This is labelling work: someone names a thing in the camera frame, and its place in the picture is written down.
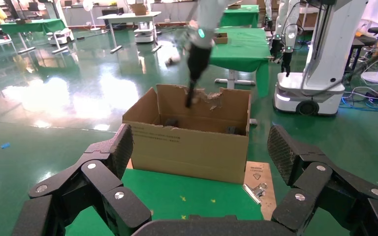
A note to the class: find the white desk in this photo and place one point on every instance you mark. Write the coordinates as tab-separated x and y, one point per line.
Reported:
128	15

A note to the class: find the large open cardboard carton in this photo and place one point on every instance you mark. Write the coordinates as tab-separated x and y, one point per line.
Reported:
189	153

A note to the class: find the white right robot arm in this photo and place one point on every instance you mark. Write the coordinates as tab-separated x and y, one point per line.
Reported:
208	13

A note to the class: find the white table foot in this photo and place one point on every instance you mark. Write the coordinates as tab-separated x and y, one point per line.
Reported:
253	122

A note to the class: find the green cloth covered table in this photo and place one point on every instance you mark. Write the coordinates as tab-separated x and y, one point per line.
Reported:
241	49
241	16
32	25

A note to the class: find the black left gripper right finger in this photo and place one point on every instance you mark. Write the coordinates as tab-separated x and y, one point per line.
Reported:
322	195

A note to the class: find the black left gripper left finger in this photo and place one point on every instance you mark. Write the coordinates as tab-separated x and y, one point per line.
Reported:
88	195

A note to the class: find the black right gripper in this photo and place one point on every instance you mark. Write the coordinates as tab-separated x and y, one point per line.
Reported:
198	63

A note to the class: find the white robot arm black gripper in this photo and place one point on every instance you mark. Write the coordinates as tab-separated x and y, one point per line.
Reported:
274	26
289	35

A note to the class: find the green table cloth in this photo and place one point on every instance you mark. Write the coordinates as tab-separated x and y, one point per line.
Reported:
176	192

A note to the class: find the silver binder clip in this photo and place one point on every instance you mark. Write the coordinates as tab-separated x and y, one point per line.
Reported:
255	192

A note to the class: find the white wheeled robot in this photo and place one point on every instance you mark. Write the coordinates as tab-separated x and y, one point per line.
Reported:
326	49

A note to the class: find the black foam block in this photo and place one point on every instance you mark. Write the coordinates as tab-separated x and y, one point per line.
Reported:
232	130

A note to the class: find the black side table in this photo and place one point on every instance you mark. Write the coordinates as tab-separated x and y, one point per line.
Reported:
360	42

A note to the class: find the blue floor scrap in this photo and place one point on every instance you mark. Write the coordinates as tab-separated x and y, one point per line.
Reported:
5	145

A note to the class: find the small white robot base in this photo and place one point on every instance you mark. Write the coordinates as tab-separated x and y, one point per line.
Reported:
60	36
144	32

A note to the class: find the small cardboard box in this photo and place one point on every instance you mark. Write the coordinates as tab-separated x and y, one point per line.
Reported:
221	38

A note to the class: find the printed brown cardboard sheet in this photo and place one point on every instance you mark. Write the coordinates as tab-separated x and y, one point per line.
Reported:
260	172

